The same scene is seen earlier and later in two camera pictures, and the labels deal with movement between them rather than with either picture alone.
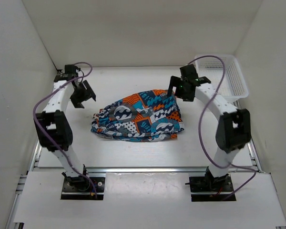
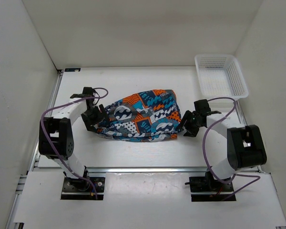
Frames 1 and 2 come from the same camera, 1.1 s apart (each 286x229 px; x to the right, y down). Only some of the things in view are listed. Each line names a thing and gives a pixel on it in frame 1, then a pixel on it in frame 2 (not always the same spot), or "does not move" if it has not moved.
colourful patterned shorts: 146,115 does not move
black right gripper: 176,81 → 185,117
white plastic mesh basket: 233,85 does not move
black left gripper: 88,93 → 101,116
